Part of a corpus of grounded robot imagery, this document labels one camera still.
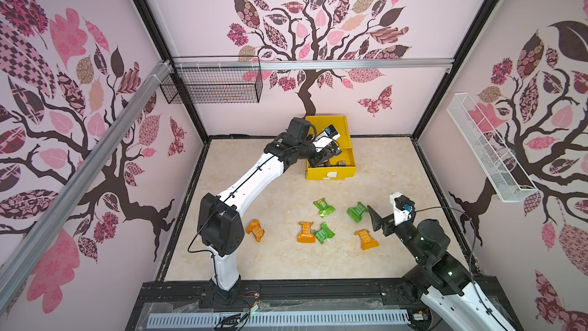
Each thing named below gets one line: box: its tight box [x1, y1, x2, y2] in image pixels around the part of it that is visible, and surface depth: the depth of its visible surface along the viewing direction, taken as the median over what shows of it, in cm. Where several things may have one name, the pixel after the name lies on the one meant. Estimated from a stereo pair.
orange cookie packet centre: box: [297, 221, 316, 244], surface depth 87 cm
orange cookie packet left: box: [245, 219, 265, 243], surface depth 89 cm
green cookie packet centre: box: [313, 222, 336, 245], surface depth 88 cm
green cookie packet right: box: [346, 201, 369, 223], surface depth 94 cm
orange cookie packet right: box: [354, 228, 380, 251], surface depth 87 cm
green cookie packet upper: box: [313, 197, 337, 219], surface depth 95 cm
